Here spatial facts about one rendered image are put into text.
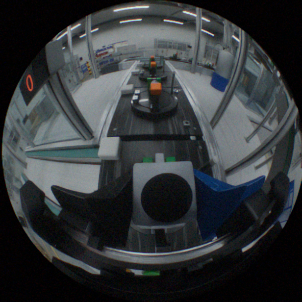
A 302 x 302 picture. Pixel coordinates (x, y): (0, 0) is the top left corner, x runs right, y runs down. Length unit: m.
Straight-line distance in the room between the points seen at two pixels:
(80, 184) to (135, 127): 0.23
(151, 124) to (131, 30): 10.64
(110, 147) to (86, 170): 0.14
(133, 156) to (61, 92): 0.21
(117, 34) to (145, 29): 2.47
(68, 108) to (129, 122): 0.16
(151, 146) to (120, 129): 0.09
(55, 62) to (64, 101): 0.10
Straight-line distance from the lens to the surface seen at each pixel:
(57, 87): 0.22
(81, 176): 0.32
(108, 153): 0.20
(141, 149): 0.21
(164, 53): 9.12
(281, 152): 0.23
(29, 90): 0.21
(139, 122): 0.26
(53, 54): 0.17
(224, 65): 0.94
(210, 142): 0.28
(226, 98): 0.30
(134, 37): 10.59
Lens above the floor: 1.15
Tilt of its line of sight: 63 degrees down
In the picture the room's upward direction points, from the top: straight up
